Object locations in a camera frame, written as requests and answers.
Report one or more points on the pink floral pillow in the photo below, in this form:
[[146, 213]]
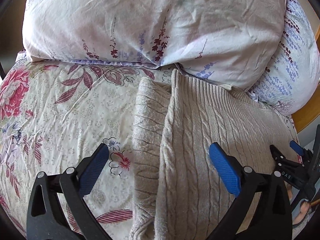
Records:
[[150, 17]]

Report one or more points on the person's right hand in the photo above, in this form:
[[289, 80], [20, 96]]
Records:
[[306, 211]]

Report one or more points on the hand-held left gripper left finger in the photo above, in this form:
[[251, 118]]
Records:
[[93, 166]]

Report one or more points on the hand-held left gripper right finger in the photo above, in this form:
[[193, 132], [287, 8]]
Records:
[[223, 166]]

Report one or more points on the wooden headboard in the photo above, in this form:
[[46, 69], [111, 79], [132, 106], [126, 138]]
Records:
[[308, 118]]

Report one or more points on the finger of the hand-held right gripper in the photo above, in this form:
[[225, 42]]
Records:
[[278, 155], [297, 148]]

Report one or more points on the pale blue floral pillow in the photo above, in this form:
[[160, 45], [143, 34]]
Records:
[[297, 62]]

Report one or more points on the floral bedspread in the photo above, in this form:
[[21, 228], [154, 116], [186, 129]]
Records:
[[62, 110]]

